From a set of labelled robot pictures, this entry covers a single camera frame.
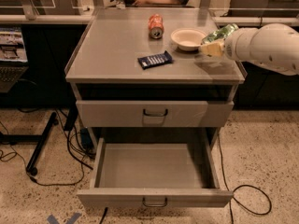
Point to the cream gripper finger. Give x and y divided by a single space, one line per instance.
215 48

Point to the green soda can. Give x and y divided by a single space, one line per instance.
221 33

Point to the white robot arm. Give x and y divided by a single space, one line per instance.
273 47

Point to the orange soda can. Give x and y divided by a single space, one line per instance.
156 26

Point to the grey drawer cabinet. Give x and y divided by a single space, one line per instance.
104 66

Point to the closed grey upper drawer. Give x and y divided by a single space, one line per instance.
154 113

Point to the open grey lower drawer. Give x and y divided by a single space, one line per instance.
161 175

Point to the white paper bowl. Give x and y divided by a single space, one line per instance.
188 39

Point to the blue snack bar packet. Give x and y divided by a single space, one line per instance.
155 60

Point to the clear plastic water bottle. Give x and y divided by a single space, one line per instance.
120 4

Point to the laptop with lit screen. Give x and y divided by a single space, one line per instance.
13 57

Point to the black stand leg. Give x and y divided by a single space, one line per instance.
31 166

